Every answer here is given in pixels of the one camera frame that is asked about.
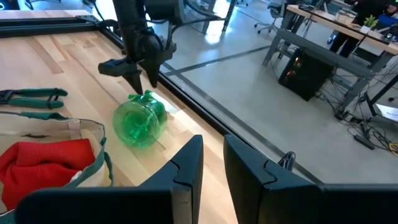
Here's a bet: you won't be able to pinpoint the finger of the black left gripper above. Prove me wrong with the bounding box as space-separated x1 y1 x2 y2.
143 60 163 90
123 70 144 96

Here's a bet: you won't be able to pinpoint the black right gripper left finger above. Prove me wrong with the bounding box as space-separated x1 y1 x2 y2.
15 134 205 224

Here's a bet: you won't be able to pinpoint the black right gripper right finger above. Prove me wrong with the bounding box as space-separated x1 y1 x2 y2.
223 134 398 224

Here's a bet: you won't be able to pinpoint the green plastic spray bottle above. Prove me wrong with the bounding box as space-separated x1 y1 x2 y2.
111 89 178 149

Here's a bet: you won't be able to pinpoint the canvas gardening bag green trim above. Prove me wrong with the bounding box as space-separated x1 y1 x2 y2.
0 111 115 224

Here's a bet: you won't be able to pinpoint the green-handled pruning shears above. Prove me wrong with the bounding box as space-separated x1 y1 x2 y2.
0 87 69 110

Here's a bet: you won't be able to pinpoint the red gardening glove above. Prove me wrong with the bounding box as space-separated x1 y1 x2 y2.
0 138 96 212

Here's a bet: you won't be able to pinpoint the dark metal stand base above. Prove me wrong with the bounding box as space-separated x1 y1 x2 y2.
183 0 237 34

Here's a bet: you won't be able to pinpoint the black power adapter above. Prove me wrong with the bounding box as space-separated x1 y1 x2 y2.
353 133 376 151

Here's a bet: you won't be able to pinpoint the black computer tower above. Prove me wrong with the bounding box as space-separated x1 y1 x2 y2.
278 48 335 102

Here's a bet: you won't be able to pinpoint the grey office chair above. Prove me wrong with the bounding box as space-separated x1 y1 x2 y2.
254 1 289 34

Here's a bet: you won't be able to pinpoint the white paper sheet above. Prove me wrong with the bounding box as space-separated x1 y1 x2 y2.
375 103 398 123

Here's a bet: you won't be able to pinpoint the wooden top desk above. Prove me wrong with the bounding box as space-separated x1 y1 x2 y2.
285 4 398 55

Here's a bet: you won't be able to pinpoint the small potted desk plant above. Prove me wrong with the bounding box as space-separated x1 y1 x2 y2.
360 14 379 34

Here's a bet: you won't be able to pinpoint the person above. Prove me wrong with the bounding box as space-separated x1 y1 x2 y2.
328 0 398 58

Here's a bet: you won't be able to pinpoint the black frame clamp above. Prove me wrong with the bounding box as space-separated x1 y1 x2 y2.
277 151 297 172

